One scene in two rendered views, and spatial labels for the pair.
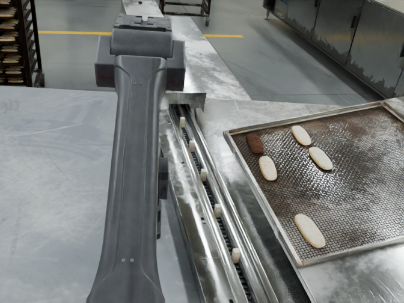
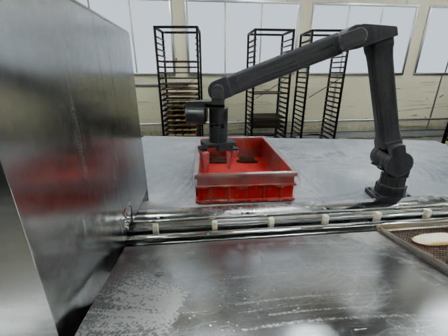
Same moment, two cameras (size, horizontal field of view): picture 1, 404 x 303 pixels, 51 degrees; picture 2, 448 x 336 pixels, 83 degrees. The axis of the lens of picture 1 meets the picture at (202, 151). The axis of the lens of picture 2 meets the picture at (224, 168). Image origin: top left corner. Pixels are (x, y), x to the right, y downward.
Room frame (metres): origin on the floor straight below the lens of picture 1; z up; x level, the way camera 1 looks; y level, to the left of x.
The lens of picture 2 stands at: (0.34, -0.72, 1.21)
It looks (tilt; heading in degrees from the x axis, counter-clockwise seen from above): 21 degrees down; 101
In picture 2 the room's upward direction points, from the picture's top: straight up
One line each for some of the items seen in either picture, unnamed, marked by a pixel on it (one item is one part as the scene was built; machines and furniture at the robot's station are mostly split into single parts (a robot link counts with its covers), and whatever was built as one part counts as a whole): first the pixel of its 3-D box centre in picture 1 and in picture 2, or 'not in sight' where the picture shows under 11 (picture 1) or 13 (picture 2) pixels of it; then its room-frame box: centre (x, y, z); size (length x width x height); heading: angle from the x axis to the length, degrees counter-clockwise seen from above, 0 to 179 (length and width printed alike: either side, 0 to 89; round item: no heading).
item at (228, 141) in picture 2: not in sight; (218, 135); (0.17, 0.04, 1.02); 0.10 x 0.07 x 0.07; 32
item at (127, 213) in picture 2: not in sight; (127, 217); (0.02, -0.27, 0.89); 0.06 x 0.01 x 0.06; 107
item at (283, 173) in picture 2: not in sight; (237, 162); (0.21, 0.20, 0.87); 0.49 x 0.34 x 0.10; 105
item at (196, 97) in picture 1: (152, 38); not in sight; (1.82, 0.27, 0.89); 1.25 x 0.18 x 0.09; 17
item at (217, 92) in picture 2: not in sight; (205, 104); (0.13, 0.03, 1.12); 0.11 x 0.09 x 0.12; 8
